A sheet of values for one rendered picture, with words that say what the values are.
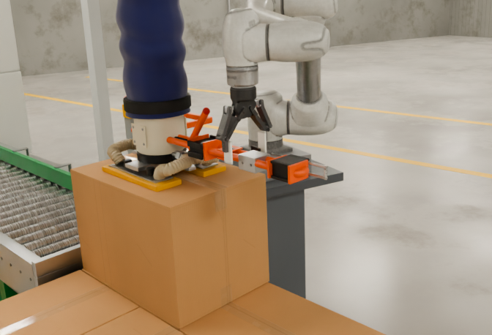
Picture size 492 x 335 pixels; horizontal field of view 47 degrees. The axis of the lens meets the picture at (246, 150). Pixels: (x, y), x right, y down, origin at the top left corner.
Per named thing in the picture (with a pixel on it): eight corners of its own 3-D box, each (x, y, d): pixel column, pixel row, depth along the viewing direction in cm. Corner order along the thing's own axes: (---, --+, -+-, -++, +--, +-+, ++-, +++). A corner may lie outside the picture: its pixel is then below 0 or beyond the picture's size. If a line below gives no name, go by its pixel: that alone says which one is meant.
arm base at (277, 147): (266, 141, 274) (266, 129, 273) (293, 151, 256) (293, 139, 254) (233, 147, 265) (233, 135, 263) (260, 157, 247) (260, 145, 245)
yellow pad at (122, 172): (102, 171, 201) (99, 157, 199) (126, 164, 207) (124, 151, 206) (156, 192, 177) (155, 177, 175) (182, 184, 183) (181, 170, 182)
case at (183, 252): (83, 268, 216) (69, 168, 205) (168, 235, 242) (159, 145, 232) (179, 329, 174) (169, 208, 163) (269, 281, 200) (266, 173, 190)
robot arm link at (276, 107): (250, 133, 266) (249, 87, 260) (289, 134, 264) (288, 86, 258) (245, 142, 251) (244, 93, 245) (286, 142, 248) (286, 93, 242)
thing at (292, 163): (266, 178, 153) (266, 160, 151) (285, 171, 158) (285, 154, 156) (290, 184, 147) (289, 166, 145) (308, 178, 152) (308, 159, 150)
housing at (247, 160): (237, 169, 163) (236, 154, 161) (254, 164, 167) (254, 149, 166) (254, 174, 158) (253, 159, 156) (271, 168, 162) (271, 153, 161)
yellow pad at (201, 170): (146, 159, 213) (146, 146, 212) (168, 153, 220) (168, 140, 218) (203, 178, 189) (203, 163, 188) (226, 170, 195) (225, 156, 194)
